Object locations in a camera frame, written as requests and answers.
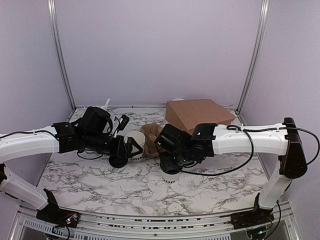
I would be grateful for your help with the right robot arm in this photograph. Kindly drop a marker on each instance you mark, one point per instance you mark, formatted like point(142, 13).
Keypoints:
point(182, 150)

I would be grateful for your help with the aluminium frame post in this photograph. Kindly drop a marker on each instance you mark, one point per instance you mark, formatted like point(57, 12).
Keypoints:
point(59, 52)
point(261, 28)

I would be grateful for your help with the left aluminium frame post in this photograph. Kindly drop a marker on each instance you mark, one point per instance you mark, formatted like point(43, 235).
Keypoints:
point(59, 52)

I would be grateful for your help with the white plastic utensil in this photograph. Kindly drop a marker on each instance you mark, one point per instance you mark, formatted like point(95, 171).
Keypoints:
point(105, 106)

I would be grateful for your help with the right aluminium frame post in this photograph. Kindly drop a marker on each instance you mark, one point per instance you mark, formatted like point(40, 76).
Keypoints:
point(261, 28)

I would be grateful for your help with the white round object behind box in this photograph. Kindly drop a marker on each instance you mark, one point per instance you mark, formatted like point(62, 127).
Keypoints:
point(177, 99)

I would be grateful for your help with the brown pulp cup carrier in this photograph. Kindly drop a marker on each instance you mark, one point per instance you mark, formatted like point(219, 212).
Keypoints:
point(151, 132)

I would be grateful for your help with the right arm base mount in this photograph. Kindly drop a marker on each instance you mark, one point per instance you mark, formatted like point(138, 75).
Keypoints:
point(253, 217)

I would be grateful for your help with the brown cardboard box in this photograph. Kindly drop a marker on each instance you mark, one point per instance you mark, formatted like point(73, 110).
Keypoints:
point(187, 114)

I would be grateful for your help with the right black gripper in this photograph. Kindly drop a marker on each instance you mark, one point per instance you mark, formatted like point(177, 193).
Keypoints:
point(164, 158)

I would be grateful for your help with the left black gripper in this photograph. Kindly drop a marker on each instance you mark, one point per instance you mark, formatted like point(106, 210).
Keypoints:
point(125, 152)

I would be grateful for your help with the single white paper cup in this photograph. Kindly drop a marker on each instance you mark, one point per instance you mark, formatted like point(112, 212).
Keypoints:
point(169, 178)

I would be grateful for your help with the black cup lid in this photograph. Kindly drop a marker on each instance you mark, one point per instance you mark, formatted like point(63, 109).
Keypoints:
point(170, 171)

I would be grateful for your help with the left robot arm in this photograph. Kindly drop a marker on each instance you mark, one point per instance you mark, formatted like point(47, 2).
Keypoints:
point(95, 131)

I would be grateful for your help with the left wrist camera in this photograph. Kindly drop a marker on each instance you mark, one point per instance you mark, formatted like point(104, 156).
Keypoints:
point(122, 122)

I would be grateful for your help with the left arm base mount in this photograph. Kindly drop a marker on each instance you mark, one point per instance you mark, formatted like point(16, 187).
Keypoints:
point(52, 213)

